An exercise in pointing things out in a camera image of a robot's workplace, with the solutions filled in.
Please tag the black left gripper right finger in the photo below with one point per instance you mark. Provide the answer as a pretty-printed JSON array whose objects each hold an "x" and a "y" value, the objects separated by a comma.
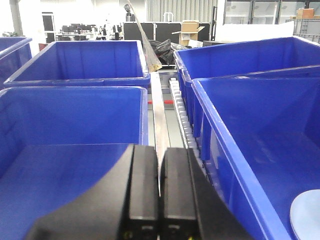
[{"x": 190, "y": 207}]

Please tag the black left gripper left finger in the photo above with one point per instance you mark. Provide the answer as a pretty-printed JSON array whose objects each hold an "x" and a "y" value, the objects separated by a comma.
[{"x": 122, "y": 205}]

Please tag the light blue plate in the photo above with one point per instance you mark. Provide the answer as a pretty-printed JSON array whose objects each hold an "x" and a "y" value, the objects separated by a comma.
[{"x": 305, "y": 215}]

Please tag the cardboard box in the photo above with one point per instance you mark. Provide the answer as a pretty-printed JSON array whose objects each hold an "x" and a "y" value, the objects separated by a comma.
[{"x": 189, "y": 30}]

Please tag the white roller rail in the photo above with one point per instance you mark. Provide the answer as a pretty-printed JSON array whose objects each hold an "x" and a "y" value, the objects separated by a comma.
[{"x": 186, "y": 131}]

